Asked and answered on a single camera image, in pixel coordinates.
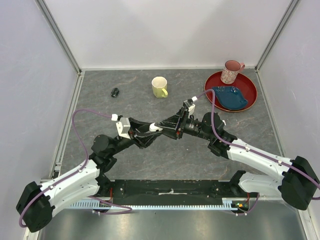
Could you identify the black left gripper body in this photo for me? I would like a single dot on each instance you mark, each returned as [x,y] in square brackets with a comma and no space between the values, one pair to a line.
[132,132]

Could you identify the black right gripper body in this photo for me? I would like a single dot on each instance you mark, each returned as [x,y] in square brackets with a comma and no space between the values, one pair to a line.
[182,124]

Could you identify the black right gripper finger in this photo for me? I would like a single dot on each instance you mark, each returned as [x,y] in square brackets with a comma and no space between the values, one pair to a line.
[172,134]
[172,121]

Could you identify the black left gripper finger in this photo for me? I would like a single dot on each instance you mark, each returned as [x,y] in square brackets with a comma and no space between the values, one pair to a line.
[141,126]
[145,139]

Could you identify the white earbud charging case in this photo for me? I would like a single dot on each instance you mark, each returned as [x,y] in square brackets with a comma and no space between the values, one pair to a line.
[154,128]

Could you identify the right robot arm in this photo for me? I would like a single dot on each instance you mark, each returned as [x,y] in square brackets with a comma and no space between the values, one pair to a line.
[292,179]

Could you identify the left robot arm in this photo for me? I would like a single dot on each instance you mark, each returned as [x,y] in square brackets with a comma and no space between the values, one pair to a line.
[39,203]

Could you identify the yellow-green ceramic mug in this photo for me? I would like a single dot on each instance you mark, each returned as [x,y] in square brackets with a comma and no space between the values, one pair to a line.
[159,87]

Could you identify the black clip object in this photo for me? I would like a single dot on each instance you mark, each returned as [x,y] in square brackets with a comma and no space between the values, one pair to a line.
[115,92]

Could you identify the blue leaf-shaped dish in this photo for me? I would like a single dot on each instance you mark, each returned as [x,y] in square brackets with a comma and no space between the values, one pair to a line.
[230,97]

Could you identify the pink patterned mug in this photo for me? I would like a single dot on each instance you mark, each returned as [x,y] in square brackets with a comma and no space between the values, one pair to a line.
[231,70]

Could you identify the red round tray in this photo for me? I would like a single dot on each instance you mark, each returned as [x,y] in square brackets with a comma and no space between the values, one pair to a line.
[242,82]

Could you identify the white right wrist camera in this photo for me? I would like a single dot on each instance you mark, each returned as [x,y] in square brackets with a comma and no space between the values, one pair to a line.
[189,104]

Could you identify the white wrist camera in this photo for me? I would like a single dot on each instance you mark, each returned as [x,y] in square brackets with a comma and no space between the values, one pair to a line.
[122,125]
[189,104]

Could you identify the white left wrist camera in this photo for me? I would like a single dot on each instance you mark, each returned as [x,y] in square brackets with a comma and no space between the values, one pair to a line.
[122,125]

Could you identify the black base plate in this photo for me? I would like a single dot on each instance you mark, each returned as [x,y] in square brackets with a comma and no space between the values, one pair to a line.
[171,192]

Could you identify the light blue cable duct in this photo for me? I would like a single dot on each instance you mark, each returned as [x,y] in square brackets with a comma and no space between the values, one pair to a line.
[92,204]

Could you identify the right aluminium frame post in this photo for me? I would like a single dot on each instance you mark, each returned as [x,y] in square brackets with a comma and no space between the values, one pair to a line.
[277,33]

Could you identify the aluminium frame post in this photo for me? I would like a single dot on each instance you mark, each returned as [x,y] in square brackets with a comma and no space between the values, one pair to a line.
[277,33]
[43,7]

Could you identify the left aluminium frame post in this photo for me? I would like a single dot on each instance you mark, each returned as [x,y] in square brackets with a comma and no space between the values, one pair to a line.
[43,7]

